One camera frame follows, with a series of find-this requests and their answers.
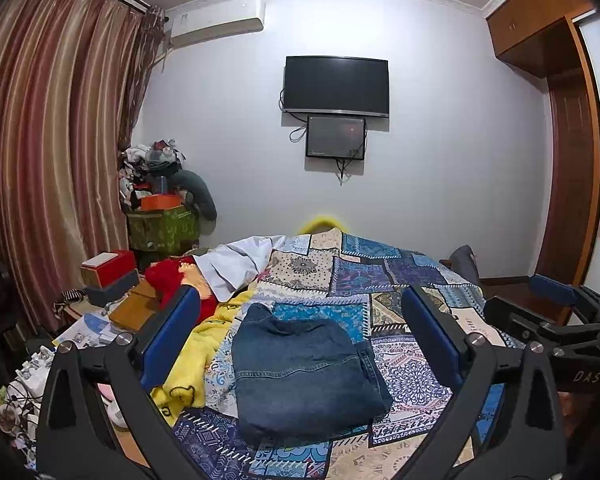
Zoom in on blue denim jeans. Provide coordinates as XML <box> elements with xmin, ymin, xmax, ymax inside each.
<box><xmin>232</xmin><ymin>304</ymin><xmax>393</xmax><ymax>446</ymax></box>

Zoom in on brown cardboard box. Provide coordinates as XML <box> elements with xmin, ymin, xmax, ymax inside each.
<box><xmin>109</xmin><ymin>280</ymin><xmax>160</xmax><ymax>332</ymax></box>

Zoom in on yellow blanket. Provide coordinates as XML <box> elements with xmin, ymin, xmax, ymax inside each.
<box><xmin>150</xmin><ymin>218</ymin><xmax>344</xmax><ymax>426</ymax></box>

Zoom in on red box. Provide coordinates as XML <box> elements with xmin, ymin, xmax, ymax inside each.
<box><xmin>80</xmin><ymin>250</ymin><xmax>136</xmax><ymax>288</ymax></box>

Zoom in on red plush toy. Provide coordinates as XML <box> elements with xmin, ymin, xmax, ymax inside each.
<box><xmin>145</xmin><ymin>256</ymin><xmax>218</xmax><ymax>324</ymax></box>

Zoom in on grey purple backpack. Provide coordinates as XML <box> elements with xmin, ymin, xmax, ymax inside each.
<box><xmin>450</xmin><ymin>245</ymin><xmax>481</xmax><ymax>286</ymax></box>

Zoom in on white shirt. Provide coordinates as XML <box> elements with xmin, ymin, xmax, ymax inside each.
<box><xmin>194</xmin><ymin>235</ymin><xmax>287</xmax><ymax>302</ymax></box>

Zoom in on green storage box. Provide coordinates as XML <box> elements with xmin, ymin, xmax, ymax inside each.
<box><xmin>126</xmin><ymin>206</ymin><xmax>199</xmax><ymax>255</ymax></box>

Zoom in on pile of clutter on box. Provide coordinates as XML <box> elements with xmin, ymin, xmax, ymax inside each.
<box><xmin>118</xmin><ymin>140</ymin><xmax>218</xmax><ymax>222</ymax></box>

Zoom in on wooden upper cabinet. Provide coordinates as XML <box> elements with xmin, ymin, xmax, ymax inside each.
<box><xmin>486</xmin><ymin>0</ymin><xmax>594</xmax><ymax>78</ymax></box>

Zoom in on striped red curtain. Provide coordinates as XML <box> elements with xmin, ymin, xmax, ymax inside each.
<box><xmin>0</xmin><ymin>0</ymin><xmax>164</xmax><ymax>329</ymax></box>

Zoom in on white air conditioner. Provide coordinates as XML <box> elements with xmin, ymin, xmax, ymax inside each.
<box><xmin>170</xmin><ymin>0</ymin><xmax>265</xmax><ymax>49</ymax></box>

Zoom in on wooden door frame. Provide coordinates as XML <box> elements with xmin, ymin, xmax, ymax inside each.
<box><xmin>535</xmin><ymin>16</ymin><xmax>600</xmax><ymax>286</ymax></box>

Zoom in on small black wall monitor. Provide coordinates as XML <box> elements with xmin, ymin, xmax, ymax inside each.
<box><xmin>306</xmin><ymin>115</ymin><xmax>366</xmax><ymax>160</ymax></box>

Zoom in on large black wall television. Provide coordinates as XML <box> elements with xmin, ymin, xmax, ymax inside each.
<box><xmin>282</xmin><ymin>55</ymin><xmax>390</xmax><ymax>118</ymax></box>

